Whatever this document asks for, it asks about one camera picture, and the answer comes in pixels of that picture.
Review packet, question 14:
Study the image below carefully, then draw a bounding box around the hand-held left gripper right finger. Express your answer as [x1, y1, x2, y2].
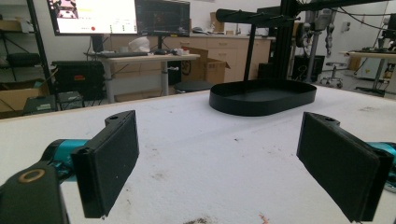
[296, 111, 396, 223]

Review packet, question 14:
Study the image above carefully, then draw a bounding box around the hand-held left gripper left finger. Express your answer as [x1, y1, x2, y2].
[41, 109, 140, 219]

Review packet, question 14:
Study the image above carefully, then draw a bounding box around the small black electronics box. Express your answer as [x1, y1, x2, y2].
[57, 91, 85, 111]

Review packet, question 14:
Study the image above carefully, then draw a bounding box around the grey wheeled stool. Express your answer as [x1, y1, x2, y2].
[319, 62, 348, 90]

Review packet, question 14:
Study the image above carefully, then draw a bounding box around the large black electronics box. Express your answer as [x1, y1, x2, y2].
[22, 94, 57, 117]

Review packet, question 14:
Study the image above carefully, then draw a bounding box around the black hard case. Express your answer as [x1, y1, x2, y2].
[50, 60, 106, 101]

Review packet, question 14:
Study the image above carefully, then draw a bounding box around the black stand with oval tray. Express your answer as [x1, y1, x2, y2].
[208, 8, 318, 118]

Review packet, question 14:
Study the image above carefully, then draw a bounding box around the black keyboard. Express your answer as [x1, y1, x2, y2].
[92, 50, 149, 59]

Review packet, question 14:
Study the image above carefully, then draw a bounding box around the flat cardboard box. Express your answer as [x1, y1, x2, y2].
[0, 86, 50, 114]

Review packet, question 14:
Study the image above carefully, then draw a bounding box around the wooden side table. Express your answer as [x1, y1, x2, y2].
[338, 49, 396, 97]

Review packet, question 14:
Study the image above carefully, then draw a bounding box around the light wooden desk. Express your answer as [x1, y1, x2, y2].
[83, 51, 202, 104]

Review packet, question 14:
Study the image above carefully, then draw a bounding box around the black round stool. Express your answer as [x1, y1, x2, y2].
[174, 80, 215, 94]

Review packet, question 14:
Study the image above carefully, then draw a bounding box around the white helmet-shaped object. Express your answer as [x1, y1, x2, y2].
[128, 35, 151, 53]

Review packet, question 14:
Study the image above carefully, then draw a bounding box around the black metal shelf rack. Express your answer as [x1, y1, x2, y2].
[0, 0, 54, 95]

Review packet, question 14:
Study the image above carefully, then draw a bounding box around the open cardboard box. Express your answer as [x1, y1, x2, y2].
[181, 46, 232, 85]

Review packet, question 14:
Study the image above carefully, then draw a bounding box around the bright computer monitor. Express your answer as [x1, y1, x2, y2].
[46, 0, 138, 36]

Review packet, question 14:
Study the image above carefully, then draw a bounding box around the dark computer monitor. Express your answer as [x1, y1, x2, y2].
[134, 0, 191, 37]

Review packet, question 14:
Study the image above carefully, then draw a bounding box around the wooden cabinet row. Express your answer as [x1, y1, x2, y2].
[108, 33, 276, 84]

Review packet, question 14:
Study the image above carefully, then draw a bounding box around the black metal frame column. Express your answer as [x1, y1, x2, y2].
[273, 0, 396, 80]

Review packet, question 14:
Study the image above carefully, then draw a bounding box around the black cable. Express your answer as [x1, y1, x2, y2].
[337, 6, 396, 33]

